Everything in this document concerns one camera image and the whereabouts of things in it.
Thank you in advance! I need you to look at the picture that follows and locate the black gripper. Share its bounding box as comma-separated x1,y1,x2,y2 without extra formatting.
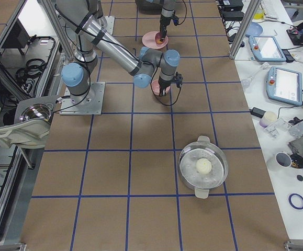
158,78,171,96
159,24,167,42

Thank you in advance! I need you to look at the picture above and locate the red yellow apple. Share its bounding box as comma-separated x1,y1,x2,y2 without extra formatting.
155,33,164,44

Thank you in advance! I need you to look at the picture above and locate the small pink bowl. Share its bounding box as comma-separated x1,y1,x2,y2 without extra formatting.
151,79,171,97

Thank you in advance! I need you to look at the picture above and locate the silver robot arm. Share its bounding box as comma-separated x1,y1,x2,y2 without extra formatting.
55,1,183,98
148,0,179,44

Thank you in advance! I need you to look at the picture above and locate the pink plate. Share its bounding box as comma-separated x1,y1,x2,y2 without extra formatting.
142,31,169,50

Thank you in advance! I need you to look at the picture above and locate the light blue plate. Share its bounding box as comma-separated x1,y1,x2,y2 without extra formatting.
245,22,263,37

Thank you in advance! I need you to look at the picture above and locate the dark grey rice cooker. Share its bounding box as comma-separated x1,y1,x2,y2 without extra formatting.
135,0,162,11

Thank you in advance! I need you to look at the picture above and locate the steel steamer pot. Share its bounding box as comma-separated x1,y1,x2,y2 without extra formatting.
178,135,229,199

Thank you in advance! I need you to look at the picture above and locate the white steamed bun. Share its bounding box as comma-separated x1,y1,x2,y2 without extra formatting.
196,158,212,175

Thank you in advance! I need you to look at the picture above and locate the black power adapter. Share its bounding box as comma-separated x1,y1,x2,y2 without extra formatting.
249,107,266,118

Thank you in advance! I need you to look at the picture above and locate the far blue teach pendant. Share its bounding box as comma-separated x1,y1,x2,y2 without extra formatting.
248,36,286,62

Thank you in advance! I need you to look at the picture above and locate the blue teach pendant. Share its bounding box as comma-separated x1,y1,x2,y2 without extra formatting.
248,36,286,62
266,66,302,106

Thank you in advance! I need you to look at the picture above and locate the white lilac cup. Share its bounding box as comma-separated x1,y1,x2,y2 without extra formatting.
259,111,277,128

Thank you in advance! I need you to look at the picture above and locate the near blue teach pendant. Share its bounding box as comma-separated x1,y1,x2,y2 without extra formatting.
266,66,302,106

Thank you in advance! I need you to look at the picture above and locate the glass pot lid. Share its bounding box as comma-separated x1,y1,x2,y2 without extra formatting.
19,104,52,122

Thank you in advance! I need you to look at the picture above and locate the white mug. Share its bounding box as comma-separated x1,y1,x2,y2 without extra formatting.
266,152,292,172

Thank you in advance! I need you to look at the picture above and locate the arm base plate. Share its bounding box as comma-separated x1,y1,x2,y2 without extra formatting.
98,16,115,35
59,82,105,116

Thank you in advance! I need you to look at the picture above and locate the aluminium frame post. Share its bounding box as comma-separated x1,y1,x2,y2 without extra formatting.
229,0,261,60

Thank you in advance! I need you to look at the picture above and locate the blue rubber ring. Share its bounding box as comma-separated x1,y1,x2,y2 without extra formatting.
288,193,303,210

